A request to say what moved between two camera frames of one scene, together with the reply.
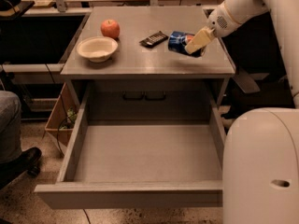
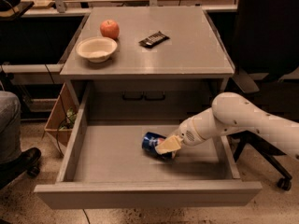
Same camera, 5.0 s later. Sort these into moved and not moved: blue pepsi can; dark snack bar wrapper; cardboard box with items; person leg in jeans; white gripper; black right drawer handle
Moved: blue pepsi can; white gripper
Not moved: cardboard box with items; black right drawer handle; dark snack bar wrapper; person leg in jeans
